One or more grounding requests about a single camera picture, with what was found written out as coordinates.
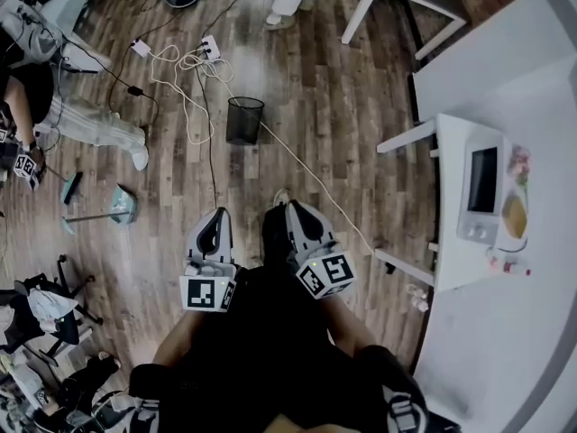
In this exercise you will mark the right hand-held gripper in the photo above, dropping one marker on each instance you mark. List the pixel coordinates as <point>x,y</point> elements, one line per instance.
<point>326,271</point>

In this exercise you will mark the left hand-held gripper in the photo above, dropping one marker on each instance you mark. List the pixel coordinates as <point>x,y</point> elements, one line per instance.
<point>206,292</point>

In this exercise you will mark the black mesh wastebasket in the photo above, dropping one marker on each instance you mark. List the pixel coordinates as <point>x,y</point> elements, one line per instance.
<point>243,124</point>

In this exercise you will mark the person's left forearm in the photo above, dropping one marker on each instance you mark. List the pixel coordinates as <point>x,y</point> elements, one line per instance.
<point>180,341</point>

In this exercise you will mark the person's right forearm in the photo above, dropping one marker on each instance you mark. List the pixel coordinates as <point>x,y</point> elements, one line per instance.
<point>349,327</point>

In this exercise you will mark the person's black trouser leg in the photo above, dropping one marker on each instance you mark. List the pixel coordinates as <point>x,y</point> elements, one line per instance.
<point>275,237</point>

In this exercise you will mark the person's white shoe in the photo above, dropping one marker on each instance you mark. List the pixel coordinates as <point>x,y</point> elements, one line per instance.
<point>280,196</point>

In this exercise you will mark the teal dustpan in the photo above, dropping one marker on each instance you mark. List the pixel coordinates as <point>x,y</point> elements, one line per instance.
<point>124,203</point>

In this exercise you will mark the pink white slippers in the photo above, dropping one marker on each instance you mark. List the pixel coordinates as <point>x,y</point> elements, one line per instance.
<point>417,297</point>

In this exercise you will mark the person's black shirt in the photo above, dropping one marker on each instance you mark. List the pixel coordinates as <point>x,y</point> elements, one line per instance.
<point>266,354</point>

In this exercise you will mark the teal hand brush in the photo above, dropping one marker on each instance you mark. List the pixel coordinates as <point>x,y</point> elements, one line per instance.
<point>72,187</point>

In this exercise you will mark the small white table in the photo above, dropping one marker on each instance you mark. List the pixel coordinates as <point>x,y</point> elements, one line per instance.
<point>451,260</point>

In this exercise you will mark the black power adapter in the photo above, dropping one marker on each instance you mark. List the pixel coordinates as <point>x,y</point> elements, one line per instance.
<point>135,91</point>

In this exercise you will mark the white power strip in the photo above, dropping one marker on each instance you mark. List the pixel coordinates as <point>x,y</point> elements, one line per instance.
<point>140,48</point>
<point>210,47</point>

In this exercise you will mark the white microwave oven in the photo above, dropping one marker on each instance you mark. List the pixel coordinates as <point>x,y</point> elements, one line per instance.
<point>482,187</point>

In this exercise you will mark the black office chair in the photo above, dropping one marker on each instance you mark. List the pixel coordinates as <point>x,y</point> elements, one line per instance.
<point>54,314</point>

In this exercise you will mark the white cloth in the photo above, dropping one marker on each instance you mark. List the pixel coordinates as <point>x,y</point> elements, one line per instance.
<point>49,307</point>

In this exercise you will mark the plate of yellow food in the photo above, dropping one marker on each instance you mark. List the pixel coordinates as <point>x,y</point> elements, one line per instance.
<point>515,217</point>

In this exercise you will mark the pink flower bunch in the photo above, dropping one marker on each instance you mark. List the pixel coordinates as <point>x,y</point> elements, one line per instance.
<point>519,165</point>

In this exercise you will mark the grey hooded jacket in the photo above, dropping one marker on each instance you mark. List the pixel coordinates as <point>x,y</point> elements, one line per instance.
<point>31,34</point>

